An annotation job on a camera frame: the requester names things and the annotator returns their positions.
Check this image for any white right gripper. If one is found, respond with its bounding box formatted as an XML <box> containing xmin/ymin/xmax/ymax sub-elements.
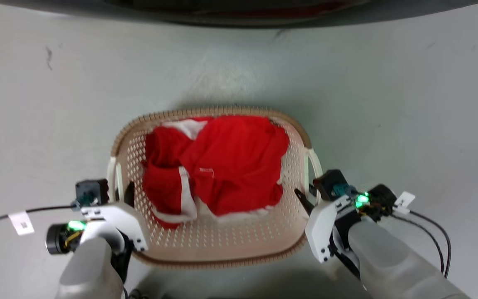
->
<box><xmin>294</xmin><ymin>189</ymin><xmax>362</xmax><ymax>263</ymax></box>

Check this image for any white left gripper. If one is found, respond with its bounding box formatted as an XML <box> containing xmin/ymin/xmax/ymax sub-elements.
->
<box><xmin>80</xmin><ymin>181</ymin><xmax>149</xmax><ymax>252</ymax></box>

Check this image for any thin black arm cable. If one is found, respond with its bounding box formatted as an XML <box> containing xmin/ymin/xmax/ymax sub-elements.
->
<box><xmin>390</xmin><ymin>210</ymin><xmax>452</xmax><ymax>279</ymax></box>
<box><xmin>0</xmin><ymin>205</ymin><xmax>77</xmax><ymax>232</ymax></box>

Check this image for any red and white garment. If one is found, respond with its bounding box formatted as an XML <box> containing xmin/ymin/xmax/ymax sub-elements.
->
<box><xmin>141</xmin><ymin>116</ymin><xmax>290</xmax><ymax>230</ymax></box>

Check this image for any beige perforated plastic laundry basket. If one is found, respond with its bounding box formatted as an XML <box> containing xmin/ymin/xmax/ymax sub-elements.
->
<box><xmin>107</xmin><ymin>105</ymin><xmax>324</xmax><ymax>269</ymax></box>

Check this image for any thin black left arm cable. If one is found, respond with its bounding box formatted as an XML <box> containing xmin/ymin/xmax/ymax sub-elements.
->
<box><xmin>0</xmin><ymin>205</ymin><xmax>77</xmax><ymax>232</ymax></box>

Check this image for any white cable label tag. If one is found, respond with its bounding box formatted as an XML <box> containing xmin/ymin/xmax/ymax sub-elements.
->
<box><xmin>8</xmin><ymin>211</ymin><xmax>35</xmax><ymax>236</ymax></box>
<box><xmin>393</xmin><ymin>191</ymin><xmax>416</xmax><ymax>215</ymax></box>

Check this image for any white left cable label tag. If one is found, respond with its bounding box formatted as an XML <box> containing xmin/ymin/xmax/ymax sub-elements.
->
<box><xmin>8</xmin><ymin>211</ymin><xmax>35</xmax><ymax>236</ymax></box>

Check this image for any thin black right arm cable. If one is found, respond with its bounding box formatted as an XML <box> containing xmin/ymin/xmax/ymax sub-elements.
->
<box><xmin>390</xmin><ymin>210</ymin><xmax>452</xmax><ymax>279</ymax></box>

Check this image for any white right cable label tag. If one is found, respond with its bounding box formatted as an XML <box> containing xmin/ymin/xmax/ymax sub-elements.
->
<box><xmin>393</xmin><ymin>191</ymin><xmax>416</xmax><ymax>215</ymax></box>

